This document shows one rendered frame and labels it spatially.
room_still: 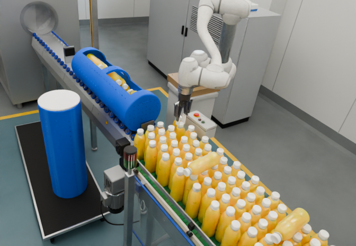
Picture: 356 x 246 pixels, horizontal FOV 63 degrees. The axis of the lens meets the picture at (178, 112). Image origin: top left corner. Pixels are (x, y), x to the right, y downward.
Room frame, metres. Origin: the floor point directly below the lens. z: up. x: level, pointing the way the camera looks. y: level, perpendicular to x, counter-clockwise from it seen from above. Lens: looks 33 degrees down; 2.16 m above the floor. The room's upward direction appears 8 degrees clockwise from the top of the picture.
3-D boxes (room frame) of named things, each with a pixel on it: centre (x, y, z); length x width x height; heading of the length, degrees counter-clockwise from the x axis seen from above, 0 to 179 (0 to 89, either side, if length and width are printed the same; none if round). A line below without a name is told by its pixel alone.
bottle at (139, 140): (1.37, 0.21, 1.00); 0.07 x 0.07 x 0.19
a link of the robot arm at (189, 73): (1.50, -0.04, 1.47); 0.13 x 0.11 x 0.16; 81
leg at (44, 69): (3.00, 1.62, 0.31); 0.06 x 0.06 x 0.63; 43
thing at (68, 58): (2.53, 1.10, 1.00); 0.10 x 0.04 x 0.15; 133
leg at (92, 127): (2.37, 0.85, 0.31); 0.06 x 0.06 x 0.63; 43
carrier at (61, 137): (1.70, 0.84, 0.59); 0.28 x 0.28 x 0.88
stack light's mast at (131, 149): (1.02, 0.20, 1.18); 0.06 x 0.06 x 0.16
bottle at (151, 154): (1.28, 0.12, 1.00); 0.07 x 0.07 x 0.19
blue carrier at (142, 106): (1.90, 0.52, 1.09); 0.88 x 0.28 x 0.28; 43
